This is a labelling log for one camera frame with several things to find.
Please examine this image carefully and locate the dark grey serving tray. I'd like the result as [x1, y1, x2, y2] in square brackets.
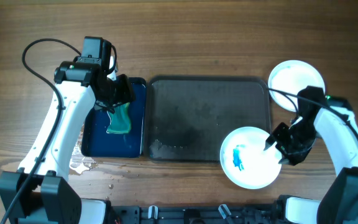
[143, 75, 272, 162]

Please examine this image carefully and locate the green yellow sponge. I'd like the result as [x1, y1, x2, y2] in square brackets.
[106, 103, 132, 134]

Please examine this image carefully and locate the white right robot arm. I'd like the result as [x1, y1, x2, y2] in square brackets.
[265, 86, 358, 223]

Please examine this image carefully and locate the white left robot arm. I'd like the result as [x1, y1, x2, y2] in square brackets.
[0, 59, 134, 223]

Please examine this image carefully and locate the white plate with blue stain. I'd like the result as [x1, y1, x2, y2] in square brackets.
[219, 126, 282, 189]

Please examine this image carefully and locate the black water tray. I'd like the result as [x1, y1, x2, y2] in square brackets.
[81, 77, 146, 158]

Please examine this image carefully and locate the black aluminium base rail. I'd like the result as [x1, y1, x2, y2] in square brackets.
[107, 204, 286, 224]

